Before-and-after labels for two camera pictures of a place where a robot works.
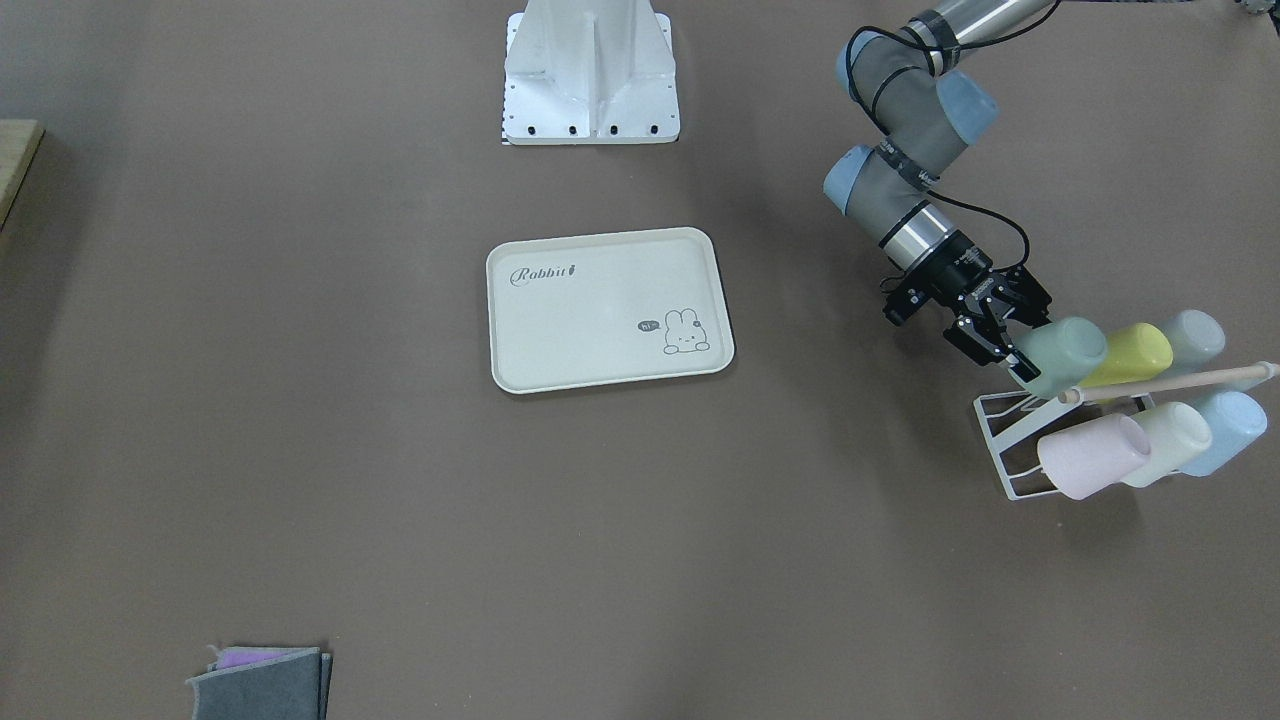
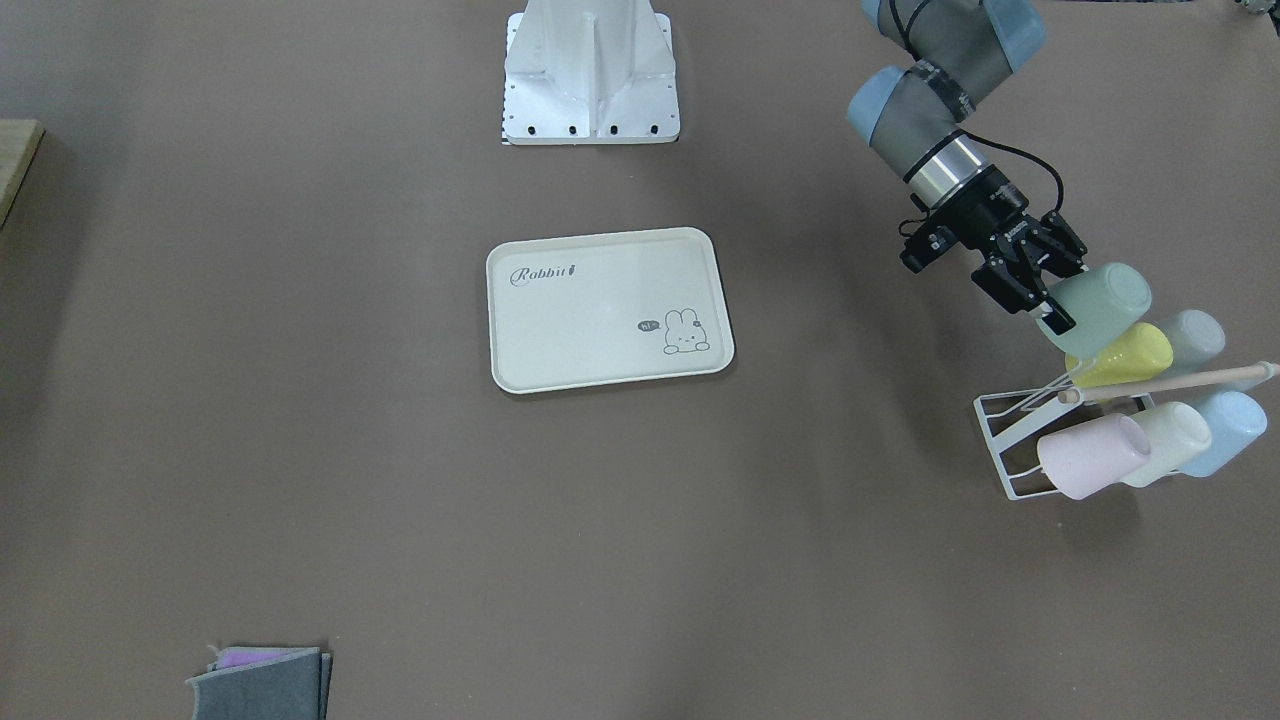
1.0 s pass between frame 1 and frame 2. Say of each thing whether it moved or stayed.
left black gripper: moved
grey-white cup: stayed
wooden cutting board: stayed
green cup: moved
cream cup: stayed
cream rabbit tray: stayed
